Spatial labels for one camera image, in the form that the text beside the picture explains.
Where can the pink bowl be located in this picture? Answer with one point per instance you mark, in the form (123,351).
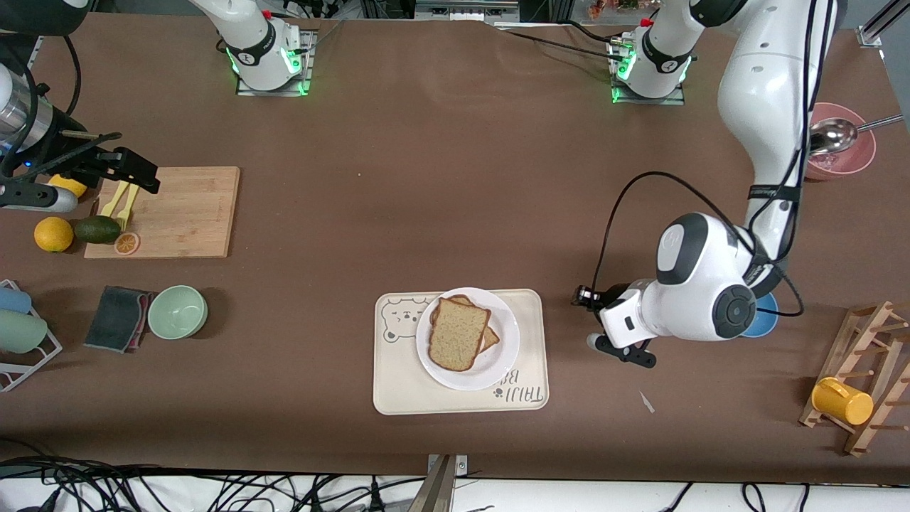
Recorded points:
(849,165)

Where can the light blue cup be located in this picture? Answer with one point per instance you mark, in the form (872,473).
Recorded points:
(14,300)

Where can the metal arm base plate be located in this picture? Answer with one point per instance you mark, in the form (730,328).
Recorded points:
(647,100)
(308,64)

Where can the blue bowl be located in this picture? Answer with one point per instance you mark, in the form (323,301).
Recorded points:
(766,318)

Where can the metal ladle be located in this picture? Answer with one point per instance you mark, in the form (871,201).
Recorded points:
(835,135)

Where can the wooden cutting board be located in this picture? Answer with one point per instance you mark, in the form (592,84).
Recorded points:
(192,213)

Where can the folded grey pink cloth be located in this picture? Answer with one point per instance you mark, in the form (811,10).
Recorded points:
(114,318)

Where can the yellow mug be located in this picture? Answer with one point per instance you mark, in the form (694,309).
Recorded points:
(842,402)

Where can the grey equipment box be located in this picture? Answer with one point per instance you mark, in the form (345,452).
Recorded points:
(466,8)

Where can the aluminium frame profile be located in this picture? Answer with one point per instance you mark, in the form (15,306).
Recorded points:
(881,21)

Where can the white round plate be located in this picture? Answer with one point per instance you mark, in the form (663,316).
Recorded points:
(498,370)

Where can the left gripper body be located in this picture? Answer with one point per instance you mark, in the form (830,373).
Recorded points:
(616,295)

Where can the wooden mug rack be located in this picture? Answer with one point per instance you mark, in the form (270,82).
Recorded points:
(878,419)

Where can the cream bear print tray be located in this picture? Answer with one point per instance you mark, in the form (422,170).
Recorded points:
(398,387)

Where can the yellow lemon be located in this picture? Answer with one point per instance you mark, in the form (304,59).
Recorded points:
(71,186)
(53,235)

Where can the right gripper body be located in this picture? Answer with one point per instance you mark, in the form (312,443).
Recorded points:
(65,156)

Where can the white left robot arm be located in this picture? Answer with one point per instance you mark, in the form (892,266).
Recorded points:
(768,85)

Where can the toast bread slice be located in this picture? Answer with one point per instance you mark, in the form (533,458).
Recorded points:
(458,334)
(490,338)

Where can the pale green cup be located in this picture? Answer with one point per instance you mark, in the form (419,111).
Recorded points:
(21,331)

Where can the toy orange slice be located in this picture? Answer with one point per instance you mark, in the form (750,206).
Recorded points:
(126,243)

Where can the pale green bowl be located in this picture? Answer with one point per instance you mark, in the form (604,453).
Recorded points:
(178,311)

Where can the dark green avocado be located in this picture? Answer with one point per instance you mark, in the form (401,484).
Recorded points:
(97,229)

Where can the small white paper scrap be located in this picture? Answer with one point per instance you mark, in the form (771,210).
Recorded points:
(647,402)

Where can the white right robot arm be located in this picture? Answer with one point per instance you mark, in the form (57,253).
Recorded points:
(249,50)

